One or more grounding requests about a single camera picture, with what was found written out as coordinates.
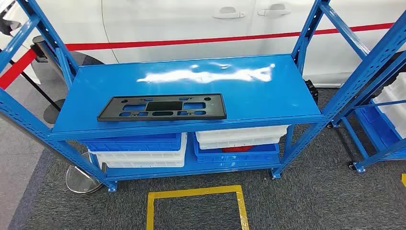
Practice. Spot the black plastic frame part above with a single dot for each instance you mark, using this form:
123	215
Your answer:
109	111

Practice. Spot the blue metal shelf rack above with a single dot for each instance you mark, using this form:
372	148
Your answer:
95	92
359	167

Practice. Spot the red object in bin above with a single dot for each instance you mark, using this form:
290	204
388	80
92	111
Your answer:
238	149

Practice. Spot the blue plastic bin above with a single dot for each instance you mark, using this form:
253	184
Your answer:
133	144
238	157
380	133

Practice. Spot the long red barrier belt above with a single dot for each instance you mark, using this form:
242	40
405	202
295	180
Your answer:
190	41

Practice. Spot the yellow floor tape square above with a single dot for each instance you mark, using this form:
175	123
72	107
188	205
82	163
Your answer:
404	179
193	191

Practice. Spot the white car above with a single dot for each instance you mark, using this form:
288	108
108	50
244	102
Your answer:
190	19

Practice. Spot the black ridged block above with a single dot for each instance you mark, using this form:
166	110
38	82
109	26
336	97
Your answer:
311	92

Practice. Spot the chrome stanchion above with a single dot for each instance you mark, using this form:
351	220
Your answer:
84	177

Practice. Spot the short red barrier belt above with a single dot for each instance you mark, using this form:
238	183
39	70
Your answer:
16	70

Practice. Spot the grey stanchion post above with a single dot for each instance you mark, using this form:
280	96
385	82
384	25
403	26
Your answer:
39	47

